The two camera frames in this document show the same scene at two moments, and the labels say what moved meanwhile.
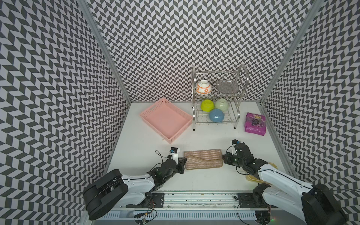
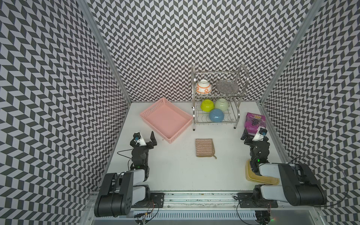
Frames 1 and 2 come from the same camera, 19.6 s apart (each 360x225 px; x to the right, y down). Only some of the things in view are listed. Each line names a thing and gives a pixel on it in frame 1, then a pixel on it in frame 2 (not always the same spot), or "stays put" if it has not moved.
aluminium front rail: [176, 200] stays put
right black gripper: [227, 160] -> [244, 135]
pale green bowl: [221, 103] stays put
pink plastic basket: [167, 119] stays put
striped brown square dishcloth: [198, 159] -> [205, 147]
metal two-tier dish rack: [216, 95] stays put
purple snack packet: [255, 123] stays put
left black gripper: [181, 165] -> [152, 138]
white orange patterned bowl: [203, 87] stays put
